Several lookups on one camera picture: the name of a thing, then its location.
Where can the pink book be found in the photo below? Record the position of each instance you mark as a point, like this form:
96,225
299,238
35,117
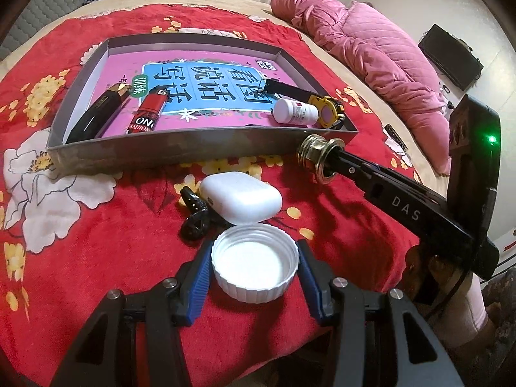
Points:
217,119

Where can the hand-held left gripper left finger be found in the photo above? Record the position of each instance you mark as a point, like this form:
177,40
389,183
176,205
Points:
201,274

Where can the grey quilted sofa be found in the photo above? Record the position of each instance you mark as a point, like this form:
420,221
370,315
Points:
36,12

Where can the white earbud case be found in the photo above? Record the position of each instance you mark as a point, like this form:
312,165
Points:
238,197

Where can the person's right hand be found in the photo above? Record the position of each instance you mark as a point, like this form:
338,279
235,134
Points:
427,270

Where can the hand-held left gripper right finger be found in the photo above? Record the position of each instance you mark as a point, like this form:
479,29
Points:
308,278

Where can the pink quilt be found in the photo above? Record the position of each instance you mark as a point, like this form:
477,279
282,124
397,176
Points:
363,48

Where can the black ear-hook earbud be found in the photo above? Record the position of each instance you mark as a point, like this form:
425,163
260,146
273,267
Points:
191,198
193,225

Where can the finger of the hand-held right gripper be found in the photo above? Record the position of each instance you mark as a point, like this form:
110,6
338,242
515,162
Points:
352,175
363,162

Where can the grey cardboard tray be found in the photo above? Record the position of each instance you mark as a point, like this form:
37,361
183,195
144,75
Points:
161,151

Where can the black and gold bottle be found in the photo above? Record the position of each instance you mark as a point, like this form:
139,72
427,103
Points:
92,117

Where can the brass pipe fitting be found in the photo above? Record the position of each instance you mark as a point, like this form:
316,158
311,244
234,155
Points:
318,157

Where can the black television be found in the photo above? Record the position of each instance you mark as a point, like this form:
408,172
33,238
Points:
451,56

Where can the white ribbed bottle cap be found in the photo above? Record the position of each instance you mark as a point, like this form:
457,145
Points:
250,262

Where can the red lighter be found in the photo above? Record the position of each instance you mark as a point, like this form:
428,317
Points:
147,113

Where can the person's right forearm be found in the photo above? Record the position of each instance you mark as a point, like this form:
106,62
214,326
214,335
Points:
469,310

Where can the red floral blanket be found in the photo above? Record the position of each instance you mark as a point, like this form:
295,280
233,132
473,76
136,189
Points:
100,229

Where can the dark patterned clothing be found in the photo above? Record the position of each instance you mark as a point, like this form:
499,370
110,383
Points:
502,314

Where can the white pill bottle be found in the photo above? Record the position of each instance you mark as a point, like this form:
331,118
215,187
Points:
296,111

